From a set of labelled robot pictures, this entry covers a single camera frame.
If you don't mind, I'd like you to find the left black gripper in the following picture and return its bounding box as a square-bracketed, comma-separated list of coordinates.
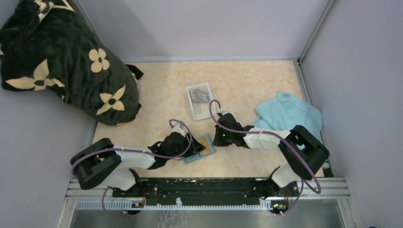
[167, 131, 205, 160]

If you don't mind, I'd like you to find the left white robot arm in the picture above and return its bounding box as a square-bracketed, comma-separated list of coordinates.
[70, 132, 206, 197]

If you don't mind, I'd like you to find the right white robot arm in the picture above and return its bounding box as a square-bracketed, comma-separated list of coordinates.
[213, 113, 329, 196]

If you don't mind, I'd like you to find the black floral blanket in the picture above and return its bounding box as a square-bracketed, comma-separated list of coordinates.
[0, 0, 143, 126]

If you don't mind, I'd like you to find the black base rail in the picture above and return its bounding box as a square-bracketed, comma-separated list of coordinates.
[113, 178, 298, 206]

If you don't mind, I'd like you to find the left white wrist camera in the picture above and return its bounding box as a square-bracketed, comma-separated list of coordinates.
[172, 123, 188, 137]

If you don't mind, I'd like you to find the light blue towel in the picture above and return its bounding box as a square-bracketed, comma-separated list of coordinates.
[253, 91, 323, 140]

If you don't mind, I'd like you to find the aluminium frame rail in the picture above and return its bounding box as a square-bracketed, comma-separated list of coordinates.
[65, 178, 350, 210]

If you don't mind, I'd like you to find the yellow credit card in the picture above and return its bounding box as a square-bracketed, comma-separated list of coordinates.
[199, 136, 212, 156]

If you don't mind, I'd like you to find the translucent white plastic bin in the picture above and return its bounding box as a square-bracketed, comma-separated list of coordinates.
[186, 83, 213, 121]

